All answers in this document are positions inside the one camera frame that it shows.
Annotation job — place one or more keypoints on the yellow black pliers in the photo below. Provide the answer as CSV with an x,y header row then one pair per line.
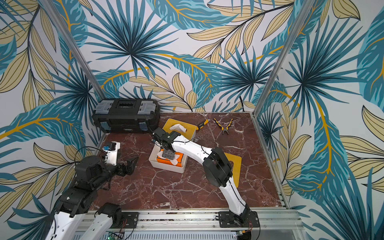
x,y
224,129

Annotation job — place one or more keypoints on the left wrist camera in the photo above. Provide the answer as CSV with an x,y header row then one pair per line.
x,y
112,151

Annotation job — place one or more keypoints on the yellow wooden lid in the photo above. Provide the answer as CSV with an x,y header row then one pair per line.
x,y
237,163
187,126

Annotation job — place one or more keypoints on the aluminium corner post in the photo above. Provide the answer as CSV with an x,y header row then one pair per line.
x,y
299,21
64,30

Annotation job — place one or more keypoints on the white tissue box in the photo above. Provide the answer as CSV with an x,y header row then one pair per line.
x,y
155,164
186,127

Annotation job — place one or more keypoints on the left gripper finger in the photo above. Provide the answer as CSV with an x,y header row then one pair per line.
x,y
131,164
125,170

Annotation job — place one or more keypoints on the black plastic toolbox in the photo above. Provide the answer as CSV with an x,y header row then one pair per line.
x,y
129,116

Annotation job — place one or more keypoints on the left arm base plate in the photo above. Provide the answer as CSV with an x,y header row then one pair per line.
x,y
125,220

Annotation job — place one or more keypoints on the yellow wooden lid top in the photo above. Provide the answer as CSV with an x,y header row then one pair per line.
x,y
187,126

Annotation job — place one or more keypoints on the aluminium front rail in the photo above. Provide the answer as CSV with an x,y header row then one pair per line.
x,y
198,224

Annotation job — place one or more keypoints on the yellow wooden lid bottom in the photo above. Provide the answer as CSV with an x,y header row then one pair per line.
x,y
237,163

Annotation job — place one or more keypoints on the left aluminium corner post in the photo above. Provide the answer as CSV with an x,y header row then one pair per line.
x,y
64,30

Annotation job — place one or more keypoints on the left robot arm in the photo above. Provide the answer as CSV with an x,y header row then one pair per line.
x,y
92,174

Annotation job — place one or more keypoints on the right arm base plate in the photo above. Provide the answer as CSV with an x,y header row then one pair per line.
x,y
230,220

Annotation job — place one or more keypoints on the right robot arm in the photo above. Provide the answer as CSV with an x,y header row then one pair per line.
x,y
217,167

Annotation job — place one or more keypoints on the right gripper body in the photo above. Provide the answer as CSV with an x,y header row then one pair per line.
x,y
167,144

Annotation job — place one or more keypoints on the right aluminium corner post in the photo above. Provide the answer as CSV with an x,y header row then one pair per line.
x,y
299,21

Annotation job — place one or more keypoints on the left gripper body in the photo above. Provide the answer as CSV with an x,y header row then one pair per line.
x,y
118,165

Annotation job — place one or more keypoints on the yellow black screwdriver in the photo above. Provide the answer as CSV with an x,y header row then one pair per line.
x,y
202,124

